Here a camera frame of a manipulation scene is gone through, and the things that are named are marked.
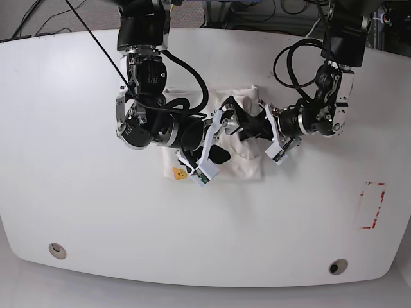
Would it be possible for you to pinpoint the white printed t-shirt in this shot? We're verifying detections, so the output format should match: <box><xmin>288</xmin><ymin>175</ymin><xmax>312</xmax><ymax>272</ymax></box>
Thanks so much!
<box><xmin>162</xmin><ymin>85</ymin><xmax>263</xmax><ymax>182</ymax></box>

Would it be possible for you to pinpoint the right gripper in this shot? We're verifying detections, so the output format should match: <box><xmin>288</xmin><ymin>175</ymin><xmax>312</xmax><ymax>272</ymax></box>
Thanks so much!
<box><xmin>175</xmin><ymin>96</ymin><xmax>252</xmax><ymax>172</ymax></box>

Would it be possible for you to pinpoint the table cable grommet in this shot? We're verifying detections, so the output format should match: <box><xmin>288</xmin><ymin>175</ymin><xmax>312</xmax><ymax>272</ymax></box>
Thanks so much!
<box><xmin>328</xmin><ymin>259</ymin><xmax>349</xmax><ymax>275</ymax></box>
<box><xmin>49</xmin><ymin>243</ymin><xmax>67</xmax><ymax>260</ymax></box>

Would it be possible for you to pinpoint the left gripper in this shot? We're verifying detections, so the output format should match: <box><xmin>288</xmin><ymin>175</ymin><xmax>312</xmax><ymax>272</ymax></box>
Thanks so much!
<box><xmin>239</xmin><ymin>99</ymin><xmax>302</xmax><ymax>151</ymax></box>

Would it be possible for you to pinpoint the left table cable grommet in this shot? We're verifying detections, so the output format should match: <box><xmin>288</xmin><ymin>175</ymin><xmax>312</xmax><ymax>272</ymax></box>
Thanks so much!
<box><xmin>49</xmin><ymin>243</ymin><xmax>67</xmax><ymax>260</ymax></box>

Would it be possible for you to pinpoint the right table cable grommet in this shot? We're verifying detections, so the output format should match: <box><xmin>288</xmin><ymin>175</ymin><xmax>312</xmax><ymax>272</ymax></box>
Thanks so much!
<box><xmin>328</xmin><ymin>259</ymin><xmax>349</xmax><ymax>275</ymax></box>

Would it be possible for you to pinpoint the white cable on floor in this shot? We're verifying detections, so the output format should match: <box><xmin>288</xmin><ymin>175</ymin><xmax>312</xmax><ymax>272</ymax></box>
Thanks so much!
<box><xmin>304</xmin><ymin>15</ymin><xmax>325</xmax><ymax>39</ymax></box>

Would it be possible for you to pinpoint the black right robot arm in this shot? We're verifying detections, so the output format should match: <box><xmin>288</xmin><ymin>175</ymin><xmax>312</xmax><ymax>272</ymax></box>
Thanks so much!
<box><xmin>116</xmin><ymin>1</ymin><xmax>261</xmax><ymax>179</ymax></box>

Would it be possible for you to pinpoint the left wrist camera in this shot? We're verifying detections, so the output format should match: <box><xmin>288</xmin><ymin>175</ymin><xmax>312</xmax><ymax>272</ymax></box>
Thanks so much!
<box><xmin>265</xmin><ymin>142</ymin><xmax>288</xmax><ymax>166</ymax></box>

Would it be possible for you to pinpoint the red tape rectangle marking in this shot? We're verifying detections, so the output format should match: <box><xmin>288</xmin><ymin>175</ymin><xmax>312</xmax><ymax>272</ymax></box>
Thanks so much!
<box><xmin>355</xmin><ymin>182</ymin><xmax>387</xmax><ymax>230</ymax></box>

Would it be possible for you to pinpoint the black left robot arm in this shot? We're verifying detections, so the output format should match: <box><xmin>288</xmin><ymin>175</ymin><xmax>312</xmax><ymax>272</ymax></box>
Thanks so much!
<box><xmin>238</xmin><ymin>1</ymin><xmax>372</xmax><ymax>148</ymax></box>

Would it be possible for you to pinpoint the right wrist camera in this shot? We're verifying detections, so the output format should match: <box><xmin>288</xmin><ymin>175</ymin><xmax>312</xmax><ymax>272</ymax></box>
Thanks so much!
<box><xmin>190</xmin><ymin>160</ymin><xmax>220</xmax><ymax>187</ymax></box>

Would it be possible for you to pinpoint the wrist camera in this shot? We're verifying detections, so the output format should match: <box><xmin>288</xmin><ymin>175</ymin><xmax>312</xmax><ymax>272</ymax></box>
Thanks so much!
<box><xmin>265</xmin><ymin>142</ymin><xmax>288</xmax><ymax>166</ymax></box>
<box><xmin>190</xmin><ymin>160</ymin><xmax>220</xmax><ymax>187</ymax></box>

